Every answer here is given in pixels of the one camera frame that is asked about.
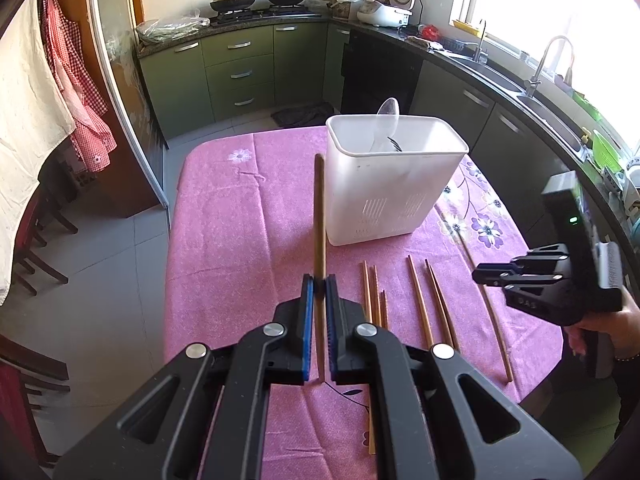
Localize black built-in oven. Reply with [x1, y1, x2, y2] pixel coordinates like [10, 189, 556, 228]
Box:
[341, 30, 424, 117]

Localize thick long wooden chopstick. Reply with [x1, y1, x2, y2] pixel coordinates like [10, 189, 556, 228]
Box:
[313, 154, 327, 382]

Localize sliding glass door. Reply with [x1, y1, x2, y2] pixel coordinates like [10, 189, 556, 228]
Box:
[85, 0, 174, 212]

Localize dark stone countertop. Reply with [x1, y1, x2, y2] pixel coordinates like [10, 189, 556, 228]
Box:
[136, 6, 640, 281]

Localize small chrome faucet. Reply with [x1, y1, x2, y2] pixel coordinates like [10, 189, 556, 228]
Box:
[472, 19, 490, 64]

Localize white hanging cloth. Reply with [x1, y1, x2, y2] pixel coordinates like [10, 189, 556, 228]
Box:
[0, 0, 77, 307]

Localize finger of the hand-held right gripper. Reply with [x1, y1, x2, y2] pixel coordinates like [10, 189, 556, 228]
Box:
[471, 263, 583, 328]
[509, 243, 575, 272]

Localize kitchen window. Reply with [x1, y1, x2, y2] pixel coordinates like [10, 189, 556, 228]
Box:
[450, 0, 640, 128]

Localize grey floor mat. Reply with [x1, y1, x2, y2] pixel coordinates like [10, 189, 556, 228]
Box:
[271, 101, 335, 130]

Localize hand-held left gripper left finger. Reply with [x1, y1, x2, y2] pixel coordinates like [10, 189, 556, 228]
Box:
[52, 274, 316, 480]

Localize brown box with plastic bag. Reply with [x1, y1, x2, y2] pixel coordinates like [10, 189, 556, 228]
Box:
[329, 0, 365, 22]

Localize person's right forearm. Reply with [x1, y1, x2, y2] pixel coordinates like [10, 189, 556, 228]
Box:
[612, 355, 640, 443]

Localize translucent plastic spoon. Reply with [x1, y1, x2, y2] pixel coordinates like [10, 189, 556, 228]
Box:
[369, 97, 401, 154]

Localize patterned ceramic bowl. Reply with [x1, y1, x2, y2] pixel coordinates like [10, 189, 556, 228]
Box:
[602, 164, 629, 194]

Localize green base cabinets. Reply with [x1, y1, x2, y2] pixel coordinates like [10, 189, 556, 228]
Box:
[136, 21, 626, 243]

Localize red checkered apron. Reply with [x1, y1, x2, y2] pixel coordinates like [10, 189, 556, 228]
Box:
[37, 0, 119, 172]

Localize dark wooden chair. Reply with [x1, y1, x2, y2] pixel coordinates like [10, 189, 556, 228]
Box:
[14, 179, 79, 297]
[0, 334, 71, 467]

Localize tall chrome faucet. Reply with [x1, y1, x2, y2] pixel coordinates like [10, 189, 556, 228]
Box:
[524, 35, 575, 99]

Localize clear plastic bag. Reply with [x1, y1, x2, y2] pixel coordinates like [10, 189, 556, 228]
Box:
[136, 15, 211, 44]

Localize thin long wooden chopstick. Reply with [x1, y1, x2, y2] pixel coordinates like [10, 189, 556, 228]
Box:
[441, 214, 514, 385]

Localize dark dish basket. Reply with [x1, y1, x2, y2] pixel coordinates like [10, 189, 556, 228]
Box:
[442, 37, 477, 55]

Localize crumpled dish cloth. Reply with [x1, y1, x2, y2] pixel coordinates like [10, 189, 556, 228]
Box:
[405, 35, 445, 52]

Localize green plastic colander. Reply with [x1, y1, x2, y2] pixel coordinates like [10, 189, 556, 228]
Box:
[590, 127, 627, 174]

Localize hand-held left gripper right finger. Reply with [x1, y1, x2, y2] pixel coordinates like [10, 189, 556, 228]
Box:
[325, 275, 583, 480]

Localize person's right hand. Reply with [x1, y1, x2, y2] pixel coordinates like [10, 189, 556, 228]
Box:
[562, 294, 640, 361]

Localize black wok with metal lid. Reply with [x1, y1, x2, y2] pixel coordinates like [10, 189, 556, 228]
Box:
[209, 0, 258, 14]

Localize steel sink basin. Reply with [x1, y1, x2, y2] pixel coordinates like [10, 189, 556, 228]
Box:
[519, 92, 585, 157]
[450, 54, 526, 94]

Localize pink floral tablecloth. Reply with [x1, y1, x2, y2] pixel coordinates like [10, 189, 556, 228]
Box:
[164, 125, 566, 480]

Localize black gas stove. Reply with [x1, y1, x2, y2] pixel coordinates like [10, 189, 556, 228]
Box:
[210, 6, 323, 27]

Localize white plastic utensil holder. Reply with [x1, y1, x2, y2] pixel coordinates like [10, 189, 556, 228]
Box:
[326, 114, 470, 247]

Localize white rice cooker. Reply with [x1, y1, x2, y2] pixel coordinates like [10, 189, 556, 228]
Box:
[357, 0, 416, 29]

